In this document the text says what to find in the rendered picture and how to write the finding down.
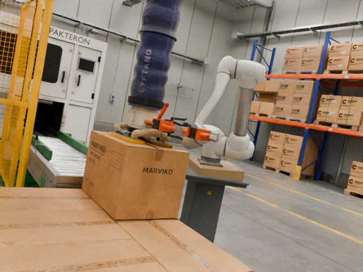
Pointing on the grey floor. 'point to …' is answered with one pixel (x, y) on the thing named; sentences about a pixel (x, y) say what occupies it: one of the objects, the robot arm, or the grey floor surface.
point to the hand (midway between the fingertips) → (163, 125)
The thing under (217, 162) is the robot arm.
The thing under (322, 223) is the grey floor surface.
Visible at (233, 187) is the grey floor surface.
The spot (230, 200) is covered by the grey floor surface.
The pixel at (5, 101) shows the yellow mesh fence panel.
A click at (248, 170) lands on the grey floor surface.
